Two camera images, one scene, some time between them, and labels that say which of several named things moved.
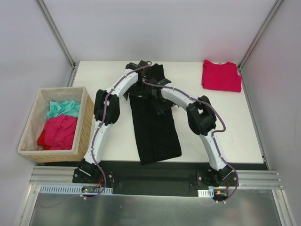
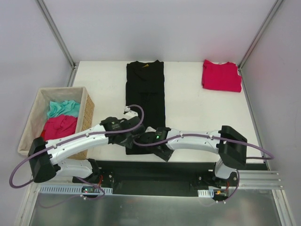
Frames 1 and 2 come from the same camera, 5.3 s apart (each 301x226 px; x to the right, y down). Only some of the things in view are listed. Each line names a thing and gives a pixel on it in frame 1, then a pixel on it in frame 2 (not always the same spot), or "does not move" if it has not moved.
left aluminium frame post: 58,33 does not move
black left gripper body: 137,87 -> 128,141
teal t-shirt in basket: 71,108 does not move
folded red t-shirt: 222,76 does not move
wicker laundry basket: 59,125 does not move
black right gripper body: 161,107 -> 161,153
